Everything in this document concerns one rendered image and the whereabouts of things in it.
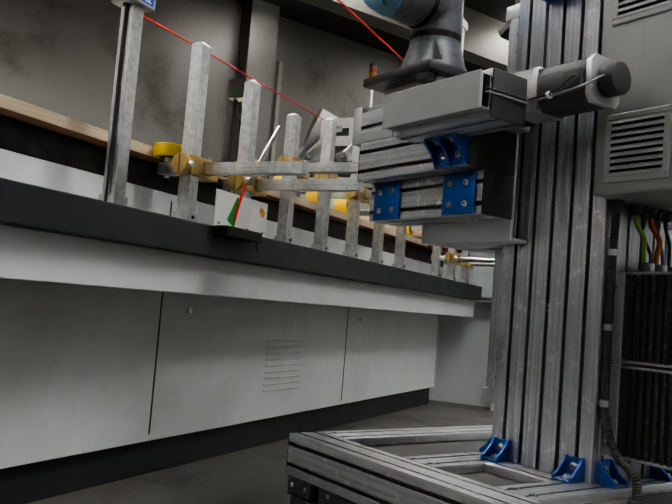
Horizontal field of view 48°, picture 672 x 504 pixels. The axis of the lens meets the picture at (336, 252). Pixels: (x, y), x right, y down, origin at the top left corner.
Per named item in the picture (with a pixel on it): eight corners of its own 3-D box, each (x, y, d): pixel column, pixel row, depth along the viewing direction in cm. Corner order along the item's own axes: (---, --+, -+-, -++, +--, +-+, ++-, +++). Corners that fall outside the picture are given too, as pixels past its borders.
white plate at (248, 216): (265, 238, 220) (268, 204, 220) (214, 226, 196) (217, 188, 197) (264, 237, 220) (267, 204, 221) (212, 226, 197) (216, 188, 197)
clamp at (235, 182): (267, 196, 220) (268, 179, 220) (241, 188, 208) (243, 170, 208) (250, 196, 222) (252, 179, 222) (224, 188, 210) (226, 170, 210)
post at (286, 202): (288, 266, 235) (301, 115, 238) (283, 265, 231) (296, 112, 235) (279, 265, 236) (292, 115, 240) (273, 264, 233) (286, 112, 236)
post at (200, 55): (193, 230, 190) (211, 44, 194) (185, 228, 187) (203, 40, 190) (182, 229, 192) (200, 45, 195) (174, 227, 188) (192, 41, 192)
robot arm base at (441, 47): (480, 82, 167) (483, 39, 168) (431, 65, 159) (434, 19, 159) (433, 94, 180) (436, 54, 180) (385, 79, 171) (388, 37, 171)
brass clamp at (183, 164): (219, 182, 197) (221, 163, 197) (188, 172, 185) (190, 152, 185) (200, 182, 200) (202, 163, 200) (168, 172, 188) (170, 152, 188)
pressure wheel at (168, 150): (177, 190, 203) (182, 148, 204) (183, 186, 196) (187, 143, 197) (147, 186, 200) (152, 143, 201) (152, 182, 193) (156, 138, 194)
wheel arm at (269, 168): (308, 179, 182) (309, 161, 182) (301, 176, 179) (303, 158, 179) (164, 179, 201) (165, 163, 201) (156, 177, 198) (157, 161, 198)
